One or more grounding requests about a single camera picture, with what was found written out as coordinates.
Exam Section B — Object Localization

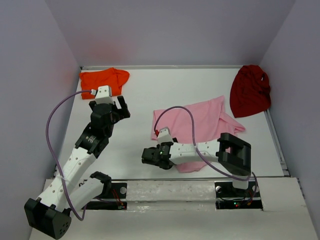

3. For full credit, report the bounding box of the pink t shirt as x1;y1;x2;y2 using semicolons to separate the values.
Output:
149;95;247;174

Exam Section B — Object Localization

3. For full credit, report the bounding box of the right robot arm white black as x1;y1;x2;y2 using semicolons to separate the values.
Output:
141;130;252;196

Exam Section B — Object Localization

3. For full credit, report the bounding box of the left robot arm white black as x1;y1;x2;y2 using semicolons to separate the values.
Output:
24;95;130;240

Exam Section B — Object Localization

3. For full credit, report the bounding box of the orange t shirt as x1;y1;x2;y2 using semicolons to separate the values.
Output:
79;67;130;97

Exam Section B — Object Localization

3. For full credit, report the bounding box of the dark red t shirt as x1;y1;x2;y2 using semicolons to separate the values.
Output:
229;65;271;118

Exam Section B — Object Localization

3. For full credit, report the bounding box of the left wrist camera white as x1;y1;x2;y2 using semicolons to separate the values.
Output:
90;85;113;104

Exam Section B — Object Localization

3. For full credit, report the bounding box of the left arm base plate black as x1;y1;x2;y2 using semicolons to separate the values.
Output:
86;182;127;211

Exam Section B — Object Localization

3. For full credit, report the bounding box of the front table rail metal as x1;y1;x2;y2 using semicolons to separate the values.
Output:
112;177;233;182

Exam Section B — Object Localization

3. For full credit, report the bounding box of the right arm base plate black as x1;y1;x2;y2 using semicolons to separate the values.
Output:
214;181;263;210

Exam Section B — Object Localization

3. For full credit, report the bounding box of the back table rail white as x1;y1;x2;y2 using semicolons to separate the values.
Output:
80;65;242;71

